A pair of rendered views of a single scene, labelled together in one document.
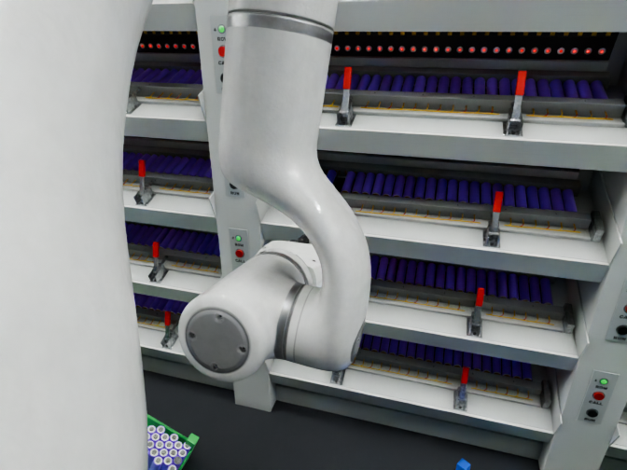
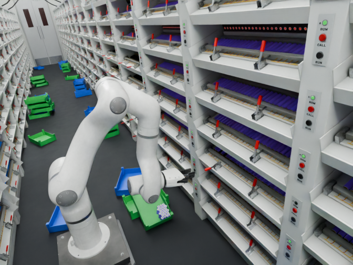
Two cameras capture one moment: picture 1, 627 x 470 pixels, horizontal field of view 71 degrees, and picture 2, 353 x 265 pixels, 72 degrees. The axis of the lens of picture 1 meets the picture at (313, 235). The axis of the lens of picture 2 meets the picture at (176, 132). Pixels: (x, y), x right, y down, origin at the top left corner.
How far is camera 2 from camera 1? 0.87 m
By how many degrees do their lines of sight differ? 44
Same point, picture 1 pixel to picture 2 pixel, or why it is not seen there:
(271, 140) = (138, 154)
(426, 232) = (237, 182)
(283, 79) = (140, 144)
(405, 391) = (235, 236)
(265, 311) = (136, 184)
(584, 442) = not seen: outside the picture
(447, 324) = (244, 219)
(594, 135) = (276, 173)
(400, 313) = (233, 207)
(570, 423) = not seen: outside the picture
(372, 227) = (224, 173)
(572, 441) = not seen: outside the picture
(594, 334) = (280, 251)
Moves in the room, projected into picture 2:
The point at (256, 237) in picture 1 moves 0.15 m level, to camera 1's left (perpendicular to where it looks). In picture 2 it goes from (197, 161) to (179, 153)
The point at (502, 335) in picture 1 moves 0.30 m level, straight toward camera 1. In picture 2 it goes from (258, 233) to (198, 253)
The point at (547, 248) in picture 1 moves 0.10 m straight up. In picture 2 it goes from (267, 207) to (269, 189)
